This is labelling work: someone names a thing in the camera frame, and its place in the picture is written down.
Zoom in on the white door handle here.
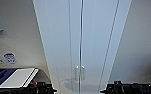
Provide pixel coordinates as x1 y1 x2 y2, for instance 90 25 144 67
80 65 86 81
74 65 80 81

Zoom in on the white flat board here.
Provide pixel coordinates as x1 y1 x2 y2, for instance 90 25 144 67
0 67 40 90

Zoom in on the blue wall sticker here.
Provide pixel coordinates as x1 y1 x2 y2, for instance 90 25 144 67
3 51 17 65

